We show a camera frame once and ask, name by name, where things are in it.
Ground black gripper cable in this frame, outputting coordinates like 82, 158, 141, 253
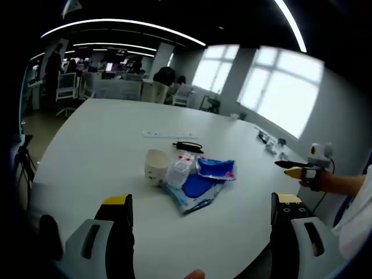
312, 158, 335, 216

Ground person's white shirt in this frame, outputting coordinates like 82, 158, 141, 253
331, 164, 372, 261

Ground dark rounded object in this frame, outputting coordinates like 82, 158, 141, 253
38, 214, 64, 262

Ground white power strip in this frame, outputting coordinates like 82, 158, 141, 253
142, 130, 199, 140

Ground long ceiling light strip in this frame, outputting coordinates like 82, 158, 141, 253
40, 18, 207, 47
274, 0, 307, 53

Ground large pack with blue oval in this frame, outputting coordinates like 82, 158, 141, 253
161, 173, 226, 216

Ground white table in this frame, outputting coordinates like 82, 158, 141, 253
28, 98, 309, 279

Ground blue tissue packet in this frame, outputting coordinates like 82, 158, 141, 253
195, 156, 237, 181

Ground person's right hand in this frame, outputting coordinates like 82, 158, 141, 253
299, 177, 324, 192

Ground black tripod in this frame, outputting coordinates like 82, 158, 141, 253
13, 134, 38, 210

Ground small metal cart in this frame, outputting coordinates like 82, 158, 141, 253
199, 95, 221, 113

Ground white office chair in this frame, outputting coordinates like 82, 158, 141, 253
55, 71, 78, 117
172, 84, 195, 107

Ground white paper cup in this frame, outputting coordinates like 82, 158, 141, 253
144, 149, 170, 187

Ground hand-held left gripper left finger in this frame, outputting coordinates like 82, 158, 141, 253
65, 194, 136, 279

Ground clear plastic bottle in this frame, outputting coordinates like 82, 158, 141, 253
165, 151, 196, 189

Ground large window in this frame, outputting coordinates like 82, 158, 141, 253
237, 46, 325, 140
192, 45, 241, 94

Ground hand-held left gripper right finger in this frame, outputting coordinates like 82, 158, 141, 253
269, 191, 344, 279

